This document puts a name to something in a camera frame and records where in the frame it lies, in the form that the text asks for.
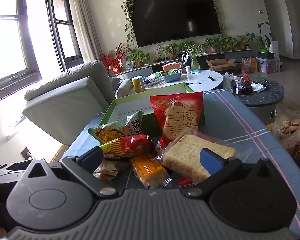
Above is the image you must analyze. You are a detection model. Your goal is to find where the wall socket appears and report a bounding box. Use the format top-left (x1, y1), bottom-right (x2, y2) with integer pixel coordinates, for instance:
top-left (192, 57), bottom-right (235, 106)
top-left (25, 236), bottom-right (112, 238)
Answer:
top-left (20, 147), bottom-right (33, 160)

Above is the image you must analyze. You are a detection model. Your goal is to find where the dark framed window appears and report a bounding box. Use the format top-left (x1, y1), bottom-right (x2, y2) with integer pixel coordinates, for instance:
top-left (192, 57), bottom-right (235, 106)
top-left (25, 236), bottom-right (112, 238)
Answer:
top-left (0, 0), bottom-right (82, 103)

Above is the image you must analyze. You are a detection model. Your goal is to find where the dark round side table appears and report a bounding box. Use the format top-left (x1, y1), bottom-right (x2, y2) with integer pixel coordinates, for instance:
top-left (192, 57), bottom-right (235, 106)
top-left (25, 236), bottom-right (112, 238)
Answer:
top-left (230, 74), bottom-right (285, 125)

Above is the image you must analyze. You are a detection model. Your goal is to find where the open cardboard box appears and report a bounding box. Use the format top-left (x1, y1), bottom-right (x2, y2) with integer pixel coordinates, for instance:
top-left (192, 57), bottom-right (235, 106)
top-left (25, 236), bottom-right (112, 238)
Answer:
top-left (206, 58), bottom-right (237, 72)

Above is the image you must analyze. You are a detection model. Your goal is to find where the green cardboard box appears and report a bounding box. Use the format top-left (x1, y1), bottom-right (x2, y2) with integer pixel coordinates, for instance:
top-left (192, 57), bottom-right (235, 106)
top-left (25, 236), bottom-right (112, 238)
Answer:
top-left (99, 82), bottom-right (206, 137)

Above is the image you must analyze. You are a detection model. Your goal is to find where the white round coffee table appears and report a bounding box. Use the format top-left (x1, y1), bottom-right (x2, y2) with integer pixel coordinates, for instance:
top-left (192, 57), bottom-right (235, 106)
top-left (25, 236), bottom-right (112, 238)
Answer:
top-left (140, 69), bottom-right (224, 92)

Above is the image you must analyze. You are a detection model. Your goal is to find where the red cookie packet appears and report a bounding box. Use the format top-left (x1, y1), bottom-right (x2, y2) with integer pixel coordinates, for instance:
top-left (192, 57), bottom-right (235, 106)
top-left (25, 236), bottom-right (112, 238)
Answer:
top-left (149, 92), bottom-right (204, 153)

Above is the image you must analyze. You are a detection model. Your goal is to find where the clear storage box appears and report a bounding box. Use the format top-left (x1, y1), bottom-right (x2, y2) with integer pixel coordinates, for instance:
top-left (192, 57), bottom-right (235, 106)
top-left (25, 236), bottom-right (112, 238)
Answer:
top-left (256, 57), bottom-right (280, 74)

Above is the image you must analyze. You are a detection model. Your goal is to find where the white air purifier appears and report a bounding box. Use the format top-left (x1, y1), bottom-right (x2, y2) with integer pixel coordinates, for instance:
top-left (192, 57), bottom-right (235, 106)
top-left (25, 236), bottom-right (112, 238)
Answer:
top-left (269, 41), bottom-right (280, 60)

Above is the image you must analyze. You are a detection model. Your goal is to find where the clear plastic bag of snacks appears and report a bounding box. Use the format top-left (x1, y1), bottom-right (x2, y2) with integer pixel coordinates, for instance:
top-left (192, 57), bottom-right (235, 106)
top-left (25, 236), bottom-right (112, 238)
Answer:
top-left (271, 104), bottom-right (300, 153)

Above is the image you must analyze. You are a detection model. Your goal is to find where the glass vase with plant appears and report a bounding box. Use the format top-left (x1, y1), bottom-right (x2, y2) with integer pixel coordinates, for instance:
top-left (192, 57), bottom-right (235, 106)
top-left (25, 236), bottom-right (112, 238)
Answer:
top-left (181, 44), bottom-right (203, 71)

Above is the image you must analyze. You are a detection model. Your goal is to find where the grey sofa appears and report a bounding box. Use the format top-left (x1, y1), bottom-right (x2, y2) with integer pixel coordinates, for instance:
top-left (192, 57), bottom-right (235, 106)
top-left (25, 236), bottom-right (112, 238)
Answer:
top-left (22, 60), bottom-right (134, 145)

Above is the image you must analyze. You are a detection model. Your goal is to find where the brown snack packet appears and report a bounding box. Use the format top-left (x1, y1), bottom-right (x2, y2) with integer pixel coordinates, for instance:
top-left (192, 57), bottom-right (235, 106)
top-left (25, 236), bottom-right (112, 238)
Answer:
top-left (92, 159), bottom-right (131, 183)

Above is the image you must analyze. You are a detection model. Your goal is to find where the orange cracker packet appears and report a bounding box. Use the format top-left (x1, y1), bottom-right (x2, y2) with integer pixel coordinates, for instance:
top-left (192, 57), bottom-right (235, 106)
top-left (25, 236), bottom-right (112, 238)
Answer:
top-left (129, 153), bottom-right (172, 190)

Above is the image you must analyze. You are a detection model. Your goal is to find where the red checkered snack packet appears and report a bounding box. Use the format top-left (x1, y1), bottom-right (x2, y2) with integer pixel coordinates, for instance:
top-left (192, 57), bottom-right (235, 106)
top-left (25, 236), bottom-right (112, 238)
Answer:
top-left (177, 175), bottom-right (198, 188)

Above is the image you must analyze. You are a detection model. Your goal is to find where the tall leafy plant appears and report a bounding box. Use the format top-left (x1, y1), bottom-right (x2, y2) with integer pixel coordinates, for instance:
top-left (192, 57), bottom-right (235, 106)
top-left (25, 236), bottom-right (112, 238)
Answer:
top-left (246, 22), bottom-right (275, 53)

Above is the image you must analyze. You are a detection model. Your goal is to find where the red yellow striped snack bag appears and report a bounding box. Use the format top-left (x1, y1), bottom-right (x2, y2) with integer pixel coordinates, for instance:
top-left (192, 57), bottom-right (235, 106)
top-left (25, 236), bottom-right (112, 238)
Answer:
top-left (99, 134), bottom-right (156, 160)

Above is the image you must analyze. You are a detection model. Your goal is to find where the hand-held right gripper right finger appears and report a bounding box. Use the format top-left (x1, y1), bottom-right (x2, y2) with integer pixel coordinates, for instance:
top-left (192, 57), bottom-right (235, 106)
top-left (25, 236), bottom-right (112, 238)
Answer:
top-left (184, 148), bottom-right (280, 197)

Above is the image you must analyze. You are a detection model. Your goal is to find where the beige curtain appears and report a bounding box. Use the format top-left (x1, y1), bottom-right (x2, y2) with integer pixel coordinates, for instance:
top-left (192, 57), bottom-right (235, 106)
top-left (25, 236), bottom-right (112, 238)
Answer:
top-left (67, 0), bottom-right (103, 64)

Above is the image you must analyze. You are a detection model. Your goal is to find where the small green box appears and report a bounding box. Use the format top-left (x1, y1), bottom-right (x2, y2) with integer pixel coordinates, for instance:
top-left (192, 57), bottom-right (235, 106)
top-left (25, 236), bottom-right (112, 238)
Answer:
top-left (257, 51), bottom-right (275, 60)

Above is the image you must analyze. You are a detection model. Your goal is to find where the teal tray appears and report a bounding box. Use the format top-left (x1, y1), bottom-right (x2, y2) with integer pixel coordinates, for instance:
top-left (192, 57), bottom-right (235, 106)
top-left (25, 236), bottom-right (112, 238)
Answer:
top-left (161, 70), bottom-right (182, 83)

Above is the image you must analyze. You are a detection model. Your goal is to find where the red flower decoration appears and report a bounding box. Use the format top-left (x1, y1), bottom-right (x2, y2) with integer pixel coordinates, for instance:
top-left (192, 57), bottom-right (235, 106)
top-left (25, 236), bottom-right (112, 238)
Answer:
top-left (99, 43), bottom-right (130, 75)

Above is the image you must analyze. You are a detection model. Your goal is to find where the blue striped tablecloth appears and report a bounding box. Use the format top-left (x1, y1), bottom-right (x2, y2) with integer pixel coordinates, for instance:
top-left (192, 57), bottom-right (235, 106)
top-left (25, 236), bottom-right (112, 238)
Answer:
top-left (59, 89), bottom-right (300, 240)

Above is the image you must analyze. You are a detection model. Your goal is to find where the ivy vine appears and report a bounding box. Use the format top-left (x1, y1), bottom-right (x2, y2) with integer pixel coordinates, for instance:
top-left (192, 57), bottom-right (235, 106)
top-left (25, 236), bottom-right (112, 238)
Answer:
top-left (121, 0), bottom-right (225, 50)

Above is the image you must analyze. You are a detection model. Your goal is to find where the white cushion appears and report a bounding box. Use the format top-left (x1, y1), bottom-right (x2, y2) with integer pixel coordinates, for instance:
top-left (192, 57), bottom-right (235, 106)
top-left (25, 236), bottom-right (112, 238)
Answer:
top-left (116, 79), bottom-right (134, 98)

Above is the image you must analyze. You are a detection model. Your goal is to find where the yellow can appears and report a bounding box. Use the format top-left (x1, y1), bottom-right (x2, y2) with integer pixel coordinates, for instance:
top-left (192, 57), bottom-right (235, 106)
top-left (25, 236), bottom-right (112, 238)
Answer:
top-left (131, 76), bottom-right (146, 93)

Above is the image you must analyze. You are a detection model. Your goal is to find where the wall television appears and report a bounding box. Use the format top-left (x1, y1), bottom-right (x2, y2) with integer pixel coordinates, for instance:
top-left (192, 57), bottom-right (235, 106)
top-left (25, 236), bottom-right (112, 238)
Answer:
top-left (126, 0), bottom-right (222, 48)

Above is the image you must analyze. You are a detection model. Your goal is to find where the green snack bag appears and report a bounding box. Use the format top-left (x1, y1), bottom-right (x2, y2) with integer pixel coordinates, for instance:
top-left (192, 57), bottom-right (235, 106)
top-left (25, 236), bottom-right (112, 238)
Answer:
top-left (87, 111), bottom-right (144, 145)

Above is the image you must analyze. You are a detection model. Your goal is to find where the orange tissue box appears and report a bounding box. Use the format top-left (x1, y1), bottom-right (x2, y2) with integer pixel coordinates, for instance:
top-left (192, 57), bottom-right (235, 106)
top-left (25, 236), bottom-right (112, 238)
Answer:
top-left (162, 62), bottom-right (182, 72)

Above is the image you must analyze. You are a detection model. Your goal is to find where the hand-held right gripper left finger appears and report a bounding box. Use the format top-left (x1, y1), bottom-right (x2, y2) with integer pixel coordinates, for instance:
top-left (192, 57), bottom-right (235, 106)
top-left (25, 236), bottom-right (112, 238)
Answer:
top-left (24, 146), bottom-right (119, 197)

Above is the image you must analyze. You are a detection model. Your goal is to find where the potted green plant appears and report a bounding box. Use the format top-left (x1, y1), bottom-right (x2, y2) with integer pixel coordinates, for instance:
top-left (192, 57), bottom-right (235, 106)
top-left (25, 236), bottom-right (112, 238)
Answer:
top-left (224, 37), bottom-right (238, 50)
top-left (204, 37), bottom-right (224, 53)
top-left (126, 49), bottom-right (150, 68)
top-left (162, 42), bottom-right (180, 60)
top-left (237, 34), bottom-right (250, 50)

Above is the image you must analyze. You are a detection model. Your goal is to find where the orange plastic bag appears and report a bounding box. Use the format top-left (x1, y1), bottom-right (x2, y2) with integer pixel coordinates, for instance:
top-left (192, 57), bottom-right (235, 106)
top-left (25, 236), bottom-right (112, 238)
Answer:
top-left (241, 57), bottom-right (258, 74)

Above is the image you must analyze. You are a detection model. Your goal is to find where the low television cabinet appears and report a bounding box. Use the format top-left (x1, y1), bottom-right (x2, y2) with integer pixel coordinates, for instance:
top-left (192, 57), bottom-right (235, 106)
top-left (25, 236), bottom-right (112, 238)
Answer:
top-left (115, 49), bottom-right (253, 75)

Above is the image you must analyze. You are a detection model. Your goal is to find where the clear bread slice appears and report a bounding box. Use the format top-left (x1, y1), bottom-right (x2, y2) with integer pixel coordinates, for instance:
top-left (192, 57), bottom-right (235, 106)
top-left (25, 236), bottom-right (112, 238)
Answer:
top-left (155, 127), bottom-right (253, 185)

